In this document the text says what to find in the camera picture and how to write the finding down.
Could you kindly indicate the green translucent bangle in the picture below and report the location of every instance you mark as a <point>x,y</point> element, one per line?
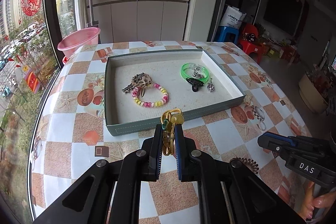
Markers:
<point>187,70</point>

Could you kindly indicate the red plastic chair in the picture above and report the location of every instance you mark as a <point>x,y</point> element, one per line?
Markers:
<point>249,40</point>

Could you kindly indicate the beige sideboard cabinet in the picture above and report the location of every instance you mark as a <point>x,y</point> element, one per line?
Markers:
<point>139,20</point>

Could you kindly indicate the dark metal hair clip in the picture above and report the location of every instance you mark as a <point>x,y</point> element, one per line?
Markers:
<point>129,88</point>

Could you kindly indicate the white shopping bag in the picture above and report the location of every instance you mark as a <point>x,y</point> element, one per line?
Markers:
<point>232,18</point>

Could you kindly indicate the silver rhinestone hair clip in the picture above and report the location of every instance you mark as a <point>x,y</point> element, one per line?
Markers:
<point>203,75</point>

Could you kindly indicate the right hand on handle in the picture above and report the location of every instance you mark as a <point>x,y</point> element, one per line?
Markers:
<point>310,203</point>

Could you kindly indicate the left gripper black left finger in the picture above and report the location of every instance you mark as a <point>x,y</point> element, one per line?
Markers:
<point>109,192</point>

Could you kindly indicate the grey-green jewelry tray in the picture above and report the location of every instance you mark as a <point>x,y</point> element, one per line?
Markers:
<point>124,116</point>

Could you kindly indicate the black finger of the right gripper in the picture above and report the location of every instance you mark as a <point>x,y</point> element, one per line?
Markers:
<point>272,146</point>

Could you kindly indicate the blue plastic stool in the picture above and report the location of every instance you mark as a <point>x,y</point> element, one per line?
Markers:
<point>227,34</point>

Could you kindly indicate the pink plastic basin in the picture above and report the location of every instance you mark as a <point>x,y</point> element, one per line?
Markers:
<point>86,36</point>

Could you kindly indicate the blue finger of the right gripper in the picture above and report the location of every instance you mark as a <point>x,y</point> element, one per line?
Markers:
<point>282,140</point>

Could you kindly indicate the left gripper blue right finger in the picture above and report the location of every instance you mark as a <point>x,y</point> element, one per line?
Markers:
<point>228,192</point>

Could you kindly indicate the black claw hair clip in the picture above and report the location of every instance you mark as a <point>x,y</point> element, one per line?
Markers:
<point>195,83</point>

